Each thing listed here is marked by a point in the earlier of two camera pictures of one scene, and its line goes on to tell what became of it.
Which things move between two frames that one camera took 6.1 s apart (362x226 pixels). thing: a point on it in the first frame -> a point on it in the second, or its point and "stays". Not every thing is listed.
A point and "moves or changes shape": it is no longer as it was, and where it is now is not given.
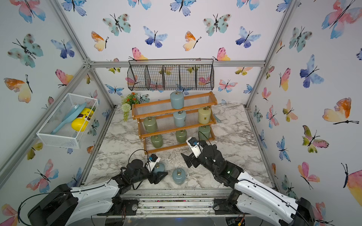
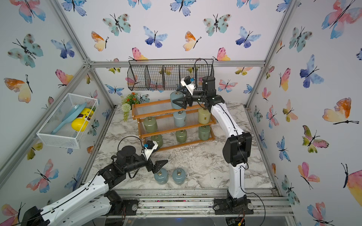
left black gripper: [156, 179] -> [155, 167]
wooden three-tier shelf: [163, 125] stays
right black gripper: [193, 159] -> [185, 101]
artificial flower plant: [127, 100] stays
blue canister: [159, 167] moves or changes shape
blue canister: [178, 176] stays
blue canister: [177, 100] stays
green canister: [151, 124] stays
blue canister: [180, 118] stays
